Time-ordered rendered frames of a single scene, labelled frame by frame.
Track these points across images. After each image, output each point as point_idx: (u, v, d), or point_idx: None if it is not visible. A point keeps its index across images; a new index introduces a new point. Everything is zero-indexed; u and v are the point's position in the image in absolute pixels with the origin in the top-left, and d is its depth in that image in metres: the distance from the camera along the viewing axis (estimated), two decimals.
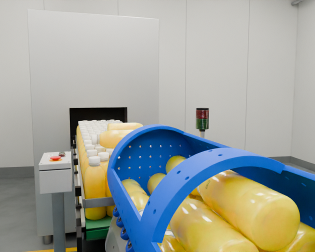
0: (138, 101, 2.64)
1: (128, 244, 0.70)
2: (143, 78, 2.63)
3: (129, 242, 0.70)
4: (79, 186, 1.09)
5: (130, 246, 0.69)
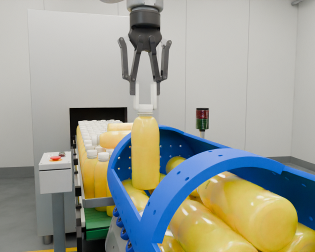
0: None
1: (128, 244, 0.70)
2: (143, 78, 2.63)
3: (129, 242, 0.70)
4: (79, 186, 1.09)
5: (130, 246, 0.69)
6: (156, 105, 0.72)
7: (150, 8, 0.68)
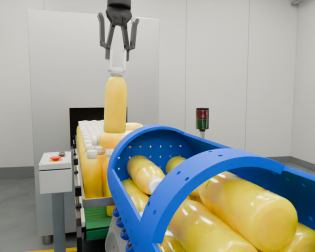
0: (138, 101, 2.64)
1: (128, 244, 0.70)
2: (143, 78, 2.63)
3: (129, 242, 0.70)
4: (79, 186, 1.09)
5: (130, 246, 0.69)
6: (125, 68, 0.93)
7: None
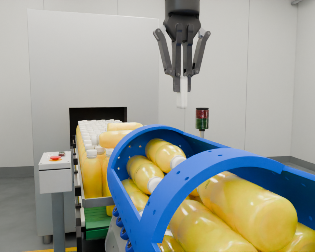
0: (138, 101, 2.64)
1: (128, 244, 0.70)
2: (143, 78, 2.63)
3: (129, 242, 0.70)
4: (79, 186, 1.09)
5: (130, 246, 0.69)
6: (187, 103, 0.64)
7: None
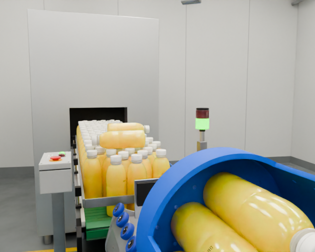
0: (138, 101, 2.64)
1: (130, 240, 0.70)
2: (143, 78, 2.63)
3: (130, 242, 0.69)
4: (79, 186, 1.09)
5: (128, 246, 0.69)
6: None
7: None
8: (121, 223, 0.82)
